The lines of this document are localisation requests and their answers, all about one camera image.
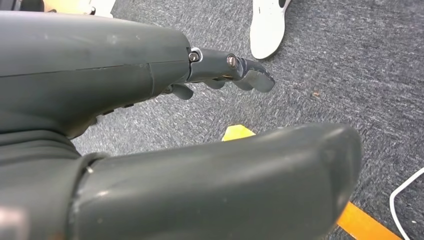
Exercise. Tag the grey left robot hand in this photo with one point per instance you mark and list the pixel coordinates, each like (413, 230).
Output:
(82, 66)

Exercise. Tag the white shoe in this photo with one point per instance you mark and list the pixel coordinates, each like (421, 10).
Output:
(102, 6)
(266, 30)

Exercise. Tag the ribbed grey left arm sleeve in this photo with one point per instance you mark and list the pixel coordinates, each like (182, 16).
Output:
(36, 147)

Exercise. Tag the yellow floor tape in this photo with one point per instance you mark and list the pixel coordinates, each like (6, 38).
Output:
(236, 133)

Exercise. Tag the orange floor tape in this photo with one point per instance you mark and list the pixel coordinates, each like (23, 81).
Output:
(361, 223)

